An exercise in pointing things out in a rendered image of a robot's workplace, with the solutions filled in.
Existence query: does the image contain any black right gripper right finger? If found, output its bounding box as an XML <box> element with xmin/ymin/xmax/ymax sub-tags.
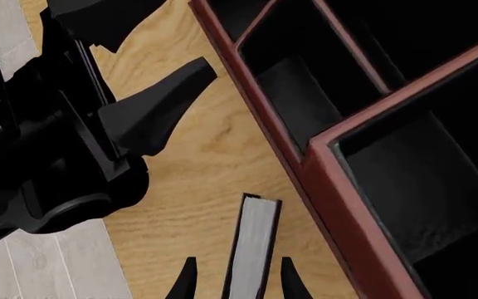
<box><xmin>280</xmin><ymin>256</ymin><xmax>308</xmax><ymax>299</ymax></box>

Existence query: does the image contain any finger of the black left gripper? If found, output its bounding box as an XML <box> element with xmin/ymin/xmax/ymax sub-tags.
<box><xmin>97</xmin><ymin>56</ymin><xmax>218</xmax><ymax>157</ymax></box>
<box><xmin>50</xmin><ymin>0</ymin><xmax>163</xmax><ymax>54</ymax></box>

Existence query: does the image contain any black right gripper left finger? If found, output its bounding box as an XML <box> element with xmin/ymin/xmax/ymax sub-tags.
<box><xmin>169</xmin><ymin>256</ymin><xmax>199</xmax><ymax>299</ymax></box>

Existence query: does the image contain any black book with white pages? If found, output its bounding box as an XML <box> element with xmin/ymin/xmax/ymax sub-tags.
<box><xmin>221</xmin><ymin>192</ymin><xmax>284</xmax><ymax>299</ymax></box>

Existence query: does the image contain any red-brown desk caddy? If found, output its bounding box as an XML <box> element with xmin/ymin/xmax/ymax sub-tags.
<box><xmin>188</xmin><ymin>0</ymin><xmax>478</xmax><ymax>299</ymax></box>

